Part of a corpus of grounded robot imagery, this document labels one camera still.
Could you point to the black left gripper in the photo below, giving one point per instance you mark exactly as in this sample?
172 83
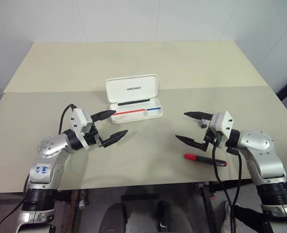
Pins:
91 137

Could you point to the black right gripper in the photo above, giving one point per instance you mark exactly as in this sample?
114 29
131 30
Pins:
212 137

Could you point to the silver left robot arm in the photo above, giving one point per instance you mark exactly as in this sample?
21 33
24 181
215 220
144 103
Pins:
48 148

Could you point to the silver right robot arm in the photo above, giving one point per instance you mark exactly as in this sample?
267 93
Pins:
262 150

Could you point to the white plastic pencil case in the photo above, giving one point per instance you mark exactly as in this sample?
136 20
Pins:
133 89

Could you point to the small grey eraser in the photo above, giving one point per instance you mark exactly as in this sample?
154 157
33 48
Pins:
202 123

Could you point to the red pen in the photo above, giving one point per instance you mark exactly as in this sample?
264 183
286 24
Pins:
129 112

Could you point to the black marker with red cap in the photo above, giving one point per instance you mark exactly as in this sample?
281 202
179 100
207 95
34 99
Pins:
206 159

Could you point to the black pen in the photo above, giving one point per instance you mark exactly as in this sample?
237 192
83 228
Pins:
133 102

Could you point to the blue pen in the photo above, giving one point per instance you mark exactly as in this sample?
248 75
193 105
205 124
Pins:
154 108

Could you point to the rusty metal table leg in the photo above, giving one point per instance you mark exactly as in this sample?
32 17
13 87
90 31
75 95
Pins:
79 197
207 201

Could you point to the white label with blue writing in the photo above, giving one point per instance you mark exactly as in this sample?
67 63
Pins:
41 172

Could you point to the dark rounded shape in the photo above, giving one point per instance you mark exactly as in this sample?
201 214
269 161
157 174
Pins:
116 218

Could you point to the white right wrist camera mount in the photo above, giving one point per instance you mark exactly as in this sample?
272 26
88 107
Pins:
222 126

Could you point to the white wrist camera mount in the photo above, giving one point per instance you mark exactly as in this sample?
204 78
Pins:
79 121
222 126

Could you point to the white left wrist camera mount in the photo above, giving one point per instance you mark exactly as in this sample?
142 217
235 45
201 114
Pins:
79 121

